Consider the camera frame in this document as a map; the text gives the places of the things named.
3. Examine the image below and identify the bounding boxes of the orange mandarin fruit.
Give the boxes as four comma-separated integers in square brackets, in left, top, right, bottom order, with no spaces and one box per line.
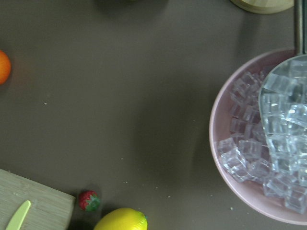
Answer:
[0,50,12,84]

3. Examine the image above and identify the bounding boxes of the red strawberry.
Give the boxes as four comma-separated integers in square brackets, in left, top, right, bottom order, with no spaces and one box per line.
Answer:
[78,190,100,212]

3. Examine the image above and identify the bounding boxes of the clear ice cubes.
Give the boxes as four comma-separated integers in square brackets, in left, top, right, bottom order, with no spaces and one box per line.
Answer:
[217,66,307,214]

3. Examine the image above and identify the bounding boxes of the pink bowl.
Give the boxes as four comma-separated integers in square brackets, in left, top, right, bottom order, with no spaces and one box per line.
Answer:
[208,47,307,225]

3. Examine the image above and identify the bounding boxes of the steel ice scoop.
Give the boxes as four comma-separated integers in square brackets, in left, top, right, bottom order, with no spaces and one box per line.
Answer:
[259,0,307,175]

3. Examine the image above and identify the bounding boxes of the bamboo cutting board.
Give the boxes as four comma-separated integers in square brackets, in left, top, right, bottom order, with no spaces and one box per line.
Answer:
[0,170,75,230]

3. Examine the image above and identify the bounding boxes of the yellow plastic knife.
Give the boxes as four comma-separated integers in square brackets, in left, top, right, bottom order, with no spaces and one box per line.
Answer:
[6,200,31,230]

